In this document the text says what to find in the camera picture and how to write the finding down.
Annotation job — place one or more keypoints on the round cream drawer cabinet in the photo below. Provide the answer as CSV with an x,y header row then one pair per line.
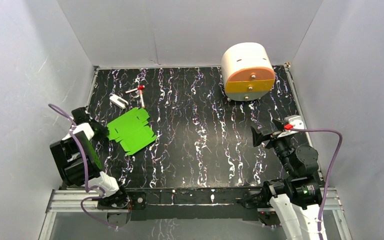
x,y
247,72

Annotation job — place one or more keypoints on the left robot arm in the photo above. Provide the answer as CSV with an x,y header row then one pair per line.
x,y
78,163

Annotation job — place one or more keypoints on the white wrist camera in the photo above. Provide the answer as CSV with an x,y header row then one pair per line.
x,y
292,122
84,127

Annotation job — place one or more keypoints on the pink tube pen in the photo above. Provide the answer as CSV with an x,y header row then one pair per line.
x,y
142,99

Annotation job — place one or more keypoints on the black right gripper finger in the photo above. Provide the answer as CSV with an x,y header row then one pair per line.
x,y
279,125
257,136

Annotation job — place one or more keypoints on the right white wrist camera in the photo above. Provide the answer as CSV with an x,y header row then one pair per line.
x,y
292,122

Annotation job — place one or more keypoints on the small white plastic clip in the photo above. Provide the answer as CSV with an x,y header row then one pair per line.
x,y
118,101

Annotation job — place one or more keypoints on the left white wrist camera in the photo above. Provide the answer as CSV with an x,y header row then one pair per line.
x,y
84,127

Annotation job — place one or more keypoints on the red capped marker pen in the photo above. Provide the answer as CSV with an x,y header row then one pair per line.
x,y
140,87

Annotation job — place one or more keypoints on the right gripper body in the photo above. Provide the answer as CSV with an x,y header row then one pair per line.
x,y
282,145

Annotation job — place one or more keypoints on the green paper box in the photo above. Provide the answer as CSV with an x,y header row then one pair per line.
x,y
132,130

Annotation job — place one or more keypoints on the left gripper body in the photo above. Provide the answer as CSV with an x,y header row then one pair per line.
x,y
90,122

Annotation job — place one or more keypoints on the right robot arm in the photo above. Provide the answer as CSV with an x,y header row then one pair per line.
x,y
296,198

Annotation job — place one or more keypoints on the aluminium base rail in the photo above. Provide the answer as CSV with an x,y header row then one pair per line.
x,y
66,201

